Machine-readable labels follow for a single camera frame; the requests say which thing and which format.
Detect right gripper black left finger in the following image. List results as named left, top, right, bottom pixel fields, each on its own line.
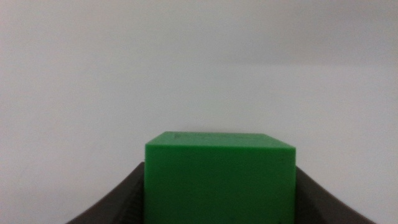
left=65, top=161, right=146, bottom=224

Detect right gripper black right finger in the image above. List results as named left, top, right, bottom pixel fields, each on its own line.
left=295, top=166, right=377, bottom=224

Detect green cube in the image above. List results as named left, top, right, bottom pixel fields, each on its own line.
left=144, top=131, right=297, bottom=224

